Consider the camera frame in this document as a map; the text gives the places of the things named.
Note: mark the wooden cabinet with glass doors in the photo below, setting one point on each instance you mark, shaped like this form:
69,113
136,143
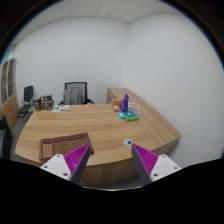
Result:
8,96

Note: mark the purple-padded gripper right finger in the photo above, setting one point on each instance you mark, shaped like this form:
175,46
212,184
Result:
152,167

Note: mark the black mesh office chair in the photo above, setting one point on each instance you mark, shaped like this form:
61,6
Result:
75,93

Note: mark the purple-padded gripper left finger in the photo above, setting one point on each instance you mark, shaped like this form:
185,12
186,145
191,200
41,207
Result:
69,166

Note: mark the clear plastic tray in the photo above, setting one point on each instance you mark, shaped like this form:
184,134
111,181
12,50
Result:
135,108

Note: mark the orange box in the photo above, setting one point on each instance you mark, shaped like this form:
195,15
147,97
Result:
116,102

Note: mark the white green leaflet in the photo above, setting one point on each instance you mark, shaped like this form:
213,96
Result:
60,108

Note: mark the brown box stack on desk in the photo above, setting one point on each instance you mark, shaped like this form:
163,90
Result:
44,102

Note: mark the green flat box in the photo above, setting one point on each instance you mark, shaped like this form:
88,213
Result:
130,116

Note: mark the brown patterned towel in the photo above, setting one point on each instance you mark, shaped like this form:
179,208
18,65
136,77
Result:
61,145

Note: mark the small round black-white object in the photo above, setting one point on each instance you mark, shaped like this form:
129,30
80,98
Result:
127,142

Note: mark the black side chair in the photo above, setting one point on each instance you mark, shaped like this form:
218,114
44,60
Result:
26,103

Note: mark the wooden L-shaped desk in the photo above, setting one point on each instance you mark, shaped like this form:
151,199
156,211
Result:
112,160

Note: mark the small beige box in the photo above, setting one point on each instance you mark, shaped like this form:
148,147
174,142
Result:
116,108

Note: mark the blue flat box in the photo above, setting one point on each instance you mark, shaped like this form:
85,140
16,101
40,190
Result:
121,115

